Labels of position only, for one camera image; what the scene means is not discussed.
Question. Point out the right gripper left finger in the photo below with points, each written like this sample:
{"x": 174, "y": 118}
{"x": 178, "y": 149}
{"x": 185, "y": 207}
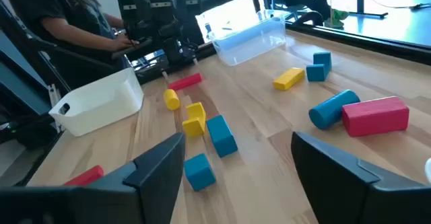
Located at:
{"x": 158, "y": 177}

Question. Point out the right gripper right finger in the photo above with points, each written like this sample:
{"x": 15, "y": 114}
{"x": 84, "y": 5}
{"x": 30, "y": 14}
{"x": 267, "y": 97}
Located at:
{"x": 336, "y": 190}

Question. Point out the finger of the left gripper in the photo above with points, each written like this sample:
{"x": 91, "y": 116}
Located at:
{"x": 192, "y": 2}
{"x": 128, "y": 8}

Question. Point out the blue wooden cube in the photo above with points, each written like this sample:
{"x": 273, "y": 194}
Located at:
{"x": 199, "y": 172}

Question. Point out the yellow arch wooden block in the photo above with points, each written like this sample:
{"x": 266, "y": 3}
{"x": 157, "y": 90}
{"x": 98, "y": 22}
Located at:
{"x": 195, "y": 119}

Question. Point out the red rectangular wooden block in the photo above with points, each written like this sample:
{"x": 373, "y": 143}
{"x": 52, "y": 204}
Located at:
{"x": 375, "y": 116}
{"x": 85, "y": 177}
{"x": 185, "y": 81}

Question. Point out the blue rectangular wooden block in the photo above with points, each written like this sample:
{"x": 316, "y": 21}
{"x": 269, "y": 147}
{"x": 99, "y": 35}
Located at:
{"x": 221, "y": 136}

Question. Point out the yellow wooden cylinder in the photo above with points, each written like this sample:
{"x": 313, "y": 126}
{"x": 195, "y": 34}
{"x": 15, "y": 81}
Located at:
{"x": 171, "y": 99}

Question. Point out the blue wooden cylinder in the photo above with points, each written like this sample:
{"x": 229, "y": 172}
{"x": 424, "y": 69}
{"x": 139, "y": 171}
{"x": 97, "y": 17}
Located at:
{"x": 331, "y": 109}

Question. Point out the yellow rectangular wooden block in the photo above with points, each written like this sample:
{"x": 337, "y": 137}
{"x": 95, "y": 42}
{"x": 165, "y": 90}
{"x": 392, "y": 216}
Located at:
{"x": 288, "y": 78}

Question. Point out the blue arch wooden block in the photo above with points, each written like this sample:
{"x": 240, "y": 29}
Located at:
{"x": 319, "y": 67}

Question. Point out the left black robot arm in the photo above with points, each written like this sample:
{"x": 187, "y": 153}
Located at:
{"x": 173, "y": 50}

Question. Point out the person's forearm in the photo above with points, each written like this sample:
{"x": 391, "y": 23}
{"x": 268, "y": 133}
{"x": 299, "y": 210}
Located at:
{"x": 77, "y": 32}

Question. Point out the person's hand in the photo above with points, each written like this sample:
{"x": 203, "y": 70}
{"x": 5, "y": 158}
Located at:
{"x": 124, "y": 43}

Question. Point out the clear plastic bin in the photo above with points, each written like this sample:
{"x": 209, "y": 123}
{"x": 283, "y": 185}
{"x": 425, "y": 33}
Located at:
{"x": 249, "y": 42}

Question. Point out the large white plastic bin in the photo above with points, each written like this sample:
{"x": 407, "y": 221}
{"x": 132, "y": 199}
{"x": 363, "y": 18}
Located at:
{"x": 101, "y": 103}

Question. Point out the green shoe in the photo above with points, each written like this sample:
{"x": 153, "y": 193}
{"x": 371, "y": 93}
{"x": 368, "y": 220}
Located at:
{"x": 336, "y": 17}

